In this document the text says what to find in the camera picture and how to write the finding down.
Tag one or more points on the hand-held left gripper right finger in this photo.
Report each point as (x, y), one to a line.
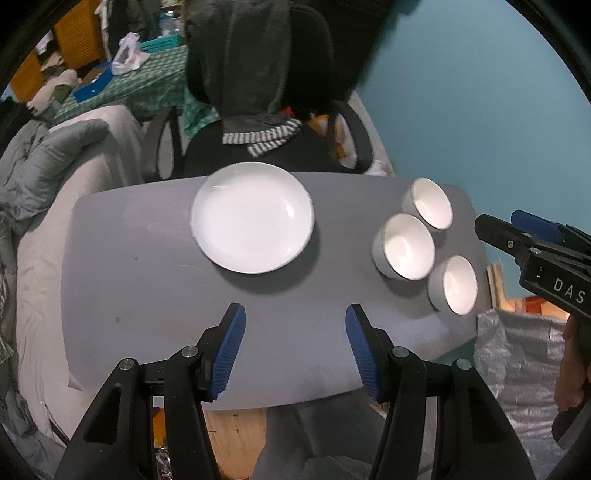
(362, 355)

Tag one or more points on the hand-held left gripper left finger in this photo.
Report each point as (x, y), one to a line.
(228, 355)

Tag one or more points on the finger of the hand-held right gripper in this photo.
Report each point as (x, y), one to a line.
(494, 228)
(535, 227)

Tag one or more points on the white bowl with dark rim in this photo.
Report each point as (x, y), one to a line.
(431, 203)
(406, 247)
(455, 284)

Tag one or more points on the white plate with dark rim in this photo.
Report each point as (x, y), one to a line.
(251, 217)

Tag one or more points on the person's right hand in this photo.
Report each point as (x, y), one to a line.
(575, 364)

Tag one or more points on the wooden crate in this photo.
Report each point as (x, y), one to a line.
(498, 286)

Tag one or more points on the grey cloth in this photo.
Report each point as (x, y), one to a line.
(314, 434)

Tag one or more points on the white crumpled cloth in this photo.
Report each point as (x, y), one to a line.
(378, 168)

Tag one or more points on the pale textured panel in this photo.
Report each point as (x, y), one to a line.
(369, 124)

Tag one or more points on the bed with white sheet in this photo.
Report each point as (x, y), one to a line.
(41, 277)

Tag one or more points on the orange yellow bag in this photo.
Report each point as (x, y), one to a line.
(318, 124)

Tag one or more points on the striped cloth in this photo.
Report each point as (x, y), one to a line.
(4, 323)

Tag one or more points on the black garment cover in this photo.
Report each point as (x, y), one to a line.
(364, 37)

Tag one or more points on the black office chair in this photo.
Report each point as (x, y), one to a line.
(309, 55)

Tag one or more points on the grey duvet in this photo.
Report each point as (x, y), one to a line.
(46, 152)

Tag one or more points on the green checked tablecloth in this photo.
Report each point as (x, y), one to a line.
(138, 85)

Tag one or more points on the dark grey hoodie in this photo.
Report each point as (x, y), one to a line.
(240, 60)

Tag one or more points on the blue flat box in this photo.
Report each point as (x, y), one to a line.
(92, 85)

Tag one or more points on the white plastic bag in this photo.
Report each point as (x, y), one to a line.
(129, 55)

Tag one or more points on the beige clothes pile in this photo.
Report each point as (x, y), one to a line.
(55, 90)

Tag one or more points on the blue plastic crate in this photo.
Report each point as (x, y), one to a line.
(161, 44)

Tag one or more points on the wooden louvred wardrobe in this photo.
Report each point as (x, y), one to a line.
(76, 32)

